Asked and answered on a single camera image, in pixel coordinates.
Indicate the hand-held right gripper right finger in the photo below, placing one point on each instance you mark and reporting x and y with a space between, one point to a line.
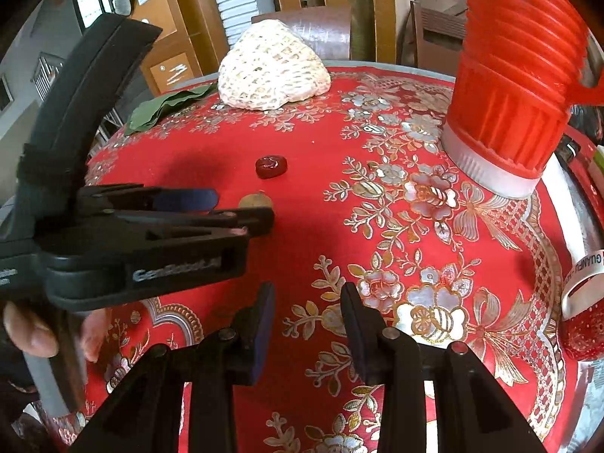
351 323

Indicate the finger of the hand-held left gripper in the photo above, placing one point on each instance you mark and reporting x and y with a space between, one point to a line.
255 222
188 199

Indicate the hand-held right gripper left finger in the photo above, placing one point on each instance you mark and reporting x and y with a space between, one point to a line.
264 323

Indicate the brown longan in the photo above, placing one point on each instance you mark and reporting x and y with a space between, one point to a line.
255 200

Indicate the person's left hand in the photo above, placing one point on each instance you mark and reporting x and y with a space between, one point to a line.
28 330

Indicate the metal stair railing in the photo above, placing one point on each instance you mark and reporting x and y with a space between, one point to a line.
47 73

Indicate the dark red jujube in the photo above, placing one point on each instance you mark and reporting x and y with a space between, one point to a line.
271 166

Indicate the red floral tablecloth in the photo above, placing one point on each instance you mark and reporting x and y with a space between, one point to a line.
330 226

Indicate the green leaves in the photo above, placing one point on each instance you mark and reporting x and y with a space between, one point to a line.
160 108

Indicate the window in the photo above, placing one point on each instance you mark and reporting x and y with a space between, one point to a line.
92 4

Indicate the brown wooden cabinet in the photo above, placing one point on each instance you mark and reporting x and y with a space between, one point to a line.
174 33

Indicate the white foam net pile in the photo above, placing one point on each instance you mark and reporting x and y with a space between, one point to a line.
271 68

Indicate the brown padded chair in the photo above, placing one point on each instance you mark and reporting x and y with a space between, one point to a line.
302 21

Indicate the dark wooden chair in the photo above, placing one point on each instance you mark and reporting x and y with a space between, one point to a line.
439 33

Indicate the red ribbed thermos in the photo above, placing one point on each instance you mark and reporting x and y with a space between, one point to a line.
514 80

